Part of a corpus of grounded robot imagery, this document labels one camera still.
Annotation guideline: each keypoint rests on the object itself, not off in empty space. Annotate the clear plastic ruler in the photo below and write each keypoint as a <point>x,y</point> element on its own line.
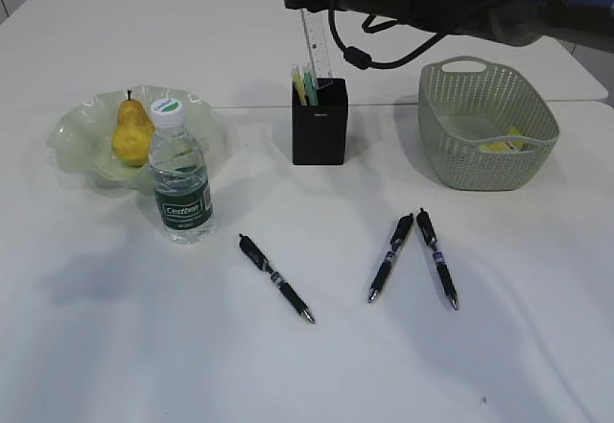
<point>314,32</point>

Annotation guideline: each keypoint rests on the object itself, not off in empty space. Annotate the yellow pen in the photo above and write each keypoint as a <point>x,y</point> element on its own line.
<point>299,85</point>

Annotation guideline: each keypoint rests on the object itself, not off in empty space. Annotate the mint green pen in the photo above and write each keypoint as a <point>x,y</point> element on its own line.
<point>310,89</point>

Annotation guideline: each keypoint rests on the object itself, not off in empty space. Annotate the yellow pear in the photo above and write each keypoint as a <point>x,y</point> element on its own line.
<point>133,134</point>

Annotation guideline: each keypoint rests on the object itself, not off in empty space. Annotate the yellow sticky note packet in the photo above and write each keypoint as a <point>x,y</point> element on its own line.
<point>506,146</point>

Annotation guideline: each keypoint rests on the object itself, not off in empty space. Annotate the black pen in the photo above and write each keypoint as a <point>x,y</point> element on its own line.
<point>430,239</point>
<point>261,262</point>
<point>397,240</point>

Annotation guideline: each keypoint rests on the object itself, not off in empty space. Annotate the clear water bottle green label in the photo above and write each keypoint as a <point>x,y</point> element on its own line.
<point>180,178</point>

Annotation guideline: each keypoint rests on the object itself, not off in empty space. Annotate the black square pen holder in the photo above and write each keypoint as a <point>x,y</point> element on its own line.
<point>319,132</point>

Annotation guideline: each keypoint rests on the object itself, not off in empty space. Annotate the green woven plastic basket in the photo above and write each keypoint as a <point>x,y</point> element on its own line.
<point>465,102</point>

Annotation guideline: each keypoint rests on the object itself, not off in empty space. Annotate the frosted green wavy plate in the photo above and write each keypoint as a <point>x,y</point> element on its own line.
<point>82,137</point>

